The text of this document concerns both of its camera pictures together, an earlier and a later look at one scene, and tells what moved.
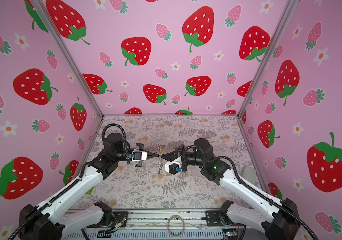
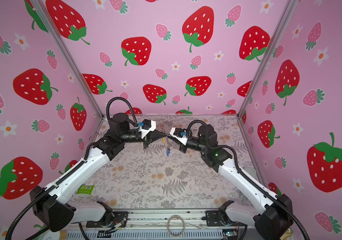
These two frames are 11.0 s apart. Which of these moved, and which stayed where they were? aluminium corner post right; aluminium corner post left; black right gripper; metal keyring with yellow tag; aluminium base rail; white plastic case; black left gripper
Moved: black right gripper; black left gripper; metal keyring with yellow tag
Stayed: aluminium corner post right; aluminium corner post left; white plastic case; aluminium base rail
